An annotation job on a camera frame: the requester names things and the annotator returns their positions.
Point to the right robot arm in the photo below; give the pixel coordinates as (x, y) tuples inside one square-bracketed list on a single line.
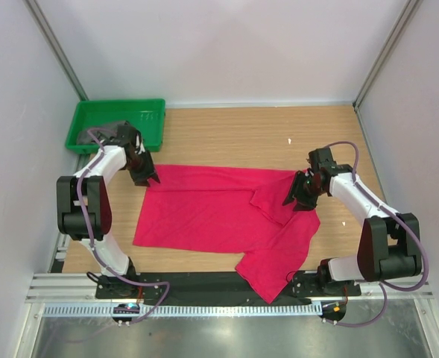
[(389, 246)]

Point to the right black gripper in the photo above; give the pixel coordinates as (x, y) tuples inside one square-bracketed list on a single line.
[(303, 203)]

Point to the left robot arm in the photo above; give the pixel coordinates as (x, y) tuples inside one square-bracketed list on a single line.
[(83, 206)]

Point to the pink red t-shirt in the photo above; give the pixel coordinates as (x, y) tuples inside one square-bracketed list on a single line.
[(228, 211)]

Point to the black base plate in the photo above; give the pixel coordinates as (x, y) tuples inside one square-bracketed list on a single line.
[(219, 289)]

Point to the white slotted cable duct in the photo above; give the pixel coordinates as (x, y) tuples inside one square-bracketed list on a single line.
[(129, 310)]

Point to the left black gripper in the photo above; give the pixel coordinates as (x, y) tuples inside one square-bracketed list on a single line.
[(141, 179)]

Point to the green plastic tray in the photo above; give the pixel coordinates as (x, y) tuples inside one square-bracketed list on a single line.
[(146, 115)]

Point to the aluminium frame rail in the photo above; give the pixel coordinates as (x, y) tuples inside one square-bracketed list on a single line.
[(78, 287)]

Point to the grey t-shirt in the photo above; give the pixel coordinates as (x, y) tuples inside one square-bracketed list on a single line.
[(99, 133)]

